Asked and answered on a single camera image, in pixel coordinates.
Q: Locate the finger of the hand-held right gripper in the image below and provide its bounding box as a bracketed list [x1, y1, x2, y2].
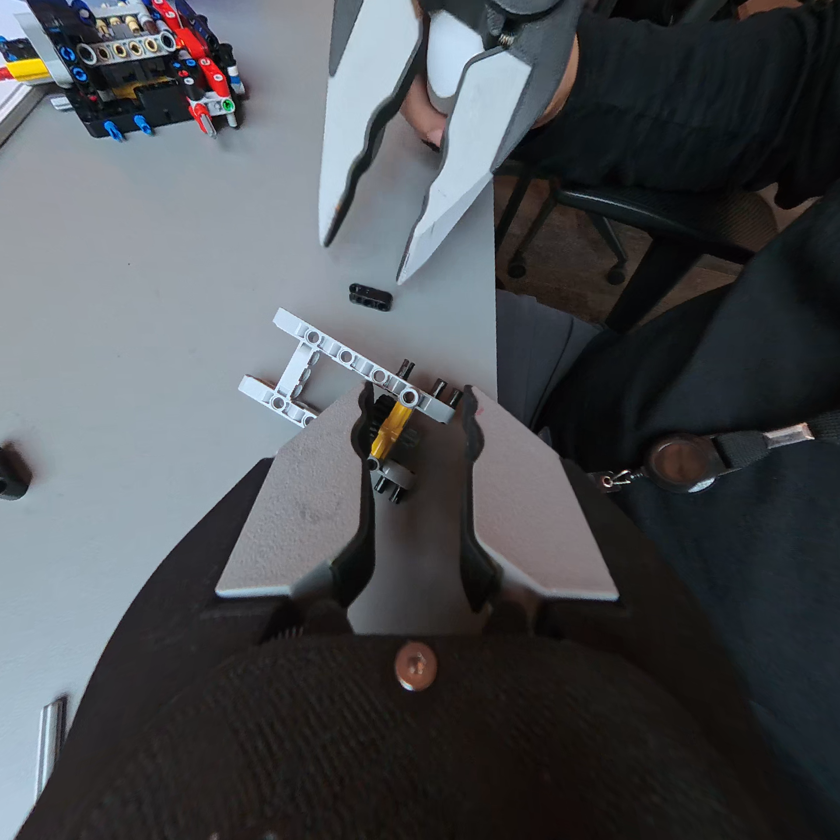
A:
[395, 45, 577, 287]
[318, 0, 425, 250]

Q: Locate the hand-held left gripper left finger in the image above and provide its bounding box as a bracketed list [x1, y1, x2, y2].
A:
[215, 381, 378, 608]

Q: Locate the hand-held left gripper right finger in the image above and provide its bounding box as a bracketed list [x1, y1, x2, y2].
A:
[459, 385, 622, 613]

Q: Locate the grey lego frame assembly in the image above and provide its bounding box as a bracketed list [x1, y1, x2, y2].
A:
[238, 307, 467, 508]

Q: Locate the person's right forearm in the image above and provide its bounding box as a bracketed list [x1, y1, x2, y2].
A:
[508, 0, 840, 207]

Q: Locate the partly built lego model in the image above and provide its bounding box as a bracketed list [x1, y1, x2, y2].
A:
[0, 0, 253, 142]

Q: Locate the person's right hand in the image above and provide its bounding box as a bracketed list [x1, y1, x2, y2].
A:
[399, 73, 455, 153]

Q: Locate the black office chair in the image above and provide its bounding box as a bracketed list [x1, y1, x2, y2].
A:
[492, 157, 782, 336]

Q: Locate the person's dark clothing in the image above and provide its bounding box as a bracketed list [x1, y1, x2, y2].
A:
[495, 190, 840, 840]

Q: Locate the black lanyard badge reel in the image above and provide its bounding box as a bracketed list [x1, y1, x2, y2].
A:
[587, 407, 840, 494]

